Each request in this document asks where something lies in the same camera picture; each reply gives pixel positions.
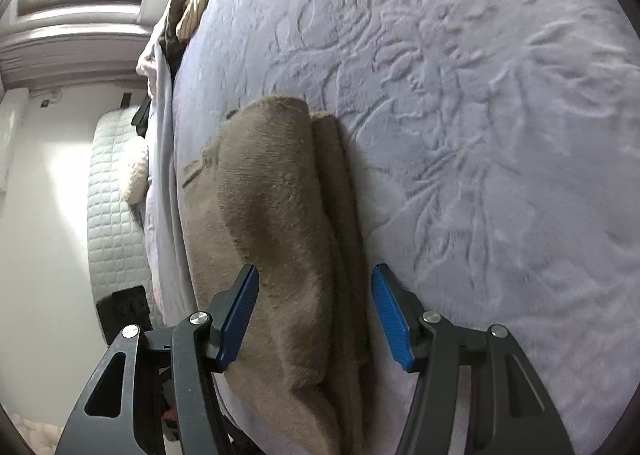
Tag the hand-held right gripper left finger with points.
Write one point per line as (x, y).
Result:
(240, 315)

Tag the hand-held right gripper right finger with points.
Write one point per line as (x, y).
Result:
(392, 315)

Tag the brown knit sweater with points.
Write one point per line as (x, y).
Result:
(280, 235)

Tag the black padded block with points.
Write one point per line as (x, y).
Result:
(125, 310)

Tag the cream fluffy pillow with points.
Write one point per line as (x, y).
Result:
(135, 175)

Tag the lavender embossed blanket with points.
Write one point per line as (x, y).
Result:
(475, 135)

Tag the small black object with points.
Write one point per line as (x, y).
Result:
(141, 117)

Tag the pink garment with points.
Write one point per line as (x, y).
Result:
(146, 64)

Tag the dark garment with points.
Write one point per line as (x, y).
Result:
(172, 35)

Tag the black wall plate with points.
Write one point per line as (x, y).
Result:
(126, 100)

